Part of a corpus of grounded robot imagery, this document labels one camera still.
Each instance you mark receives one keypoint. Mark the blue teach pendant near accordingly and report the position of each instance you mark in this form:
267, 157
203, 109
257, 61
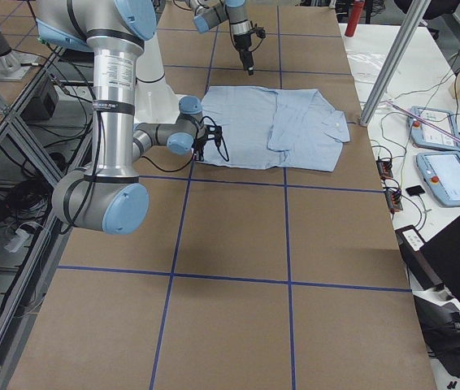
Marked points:
441, 173

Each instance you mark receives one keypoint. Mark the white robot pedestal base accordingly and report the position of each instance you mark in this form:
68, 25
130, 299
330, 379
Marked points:
155, 100

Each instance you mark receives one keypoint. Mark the black laptop computer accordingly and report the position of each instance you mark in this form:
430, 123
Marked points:
436, 261

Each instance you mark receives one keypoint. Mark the metal rod green tip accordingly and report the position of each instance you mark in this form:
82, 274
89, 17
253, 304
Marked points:
424, 121

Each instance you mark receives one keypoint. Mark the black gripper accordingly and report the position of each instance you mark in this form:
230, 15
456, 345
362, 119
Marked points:
200, 145
241, 43

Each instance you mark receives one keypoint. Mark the red cylinder bottle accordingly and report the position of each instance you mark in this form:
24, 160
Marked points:
354, 17

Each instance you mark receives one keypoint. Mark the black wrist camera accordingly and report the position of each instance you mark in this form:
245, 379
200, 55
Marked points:
259, 31
214, 133

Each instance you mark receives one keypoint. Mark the light blue button shirt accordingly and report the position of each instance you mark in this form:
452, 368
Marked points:
265, 128

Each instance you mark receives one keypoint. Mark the clear plastic bag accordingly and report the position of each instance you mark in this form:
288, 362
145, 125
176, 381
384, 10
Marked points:
365, 66

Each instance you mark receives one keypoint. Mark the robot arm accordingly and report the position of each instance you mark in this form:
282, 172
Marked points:
207, 17
107, 195

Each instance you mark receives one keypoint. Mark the aluminium frame post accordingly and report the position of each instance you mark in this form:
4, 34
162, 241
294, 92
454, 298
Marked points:
395, 54

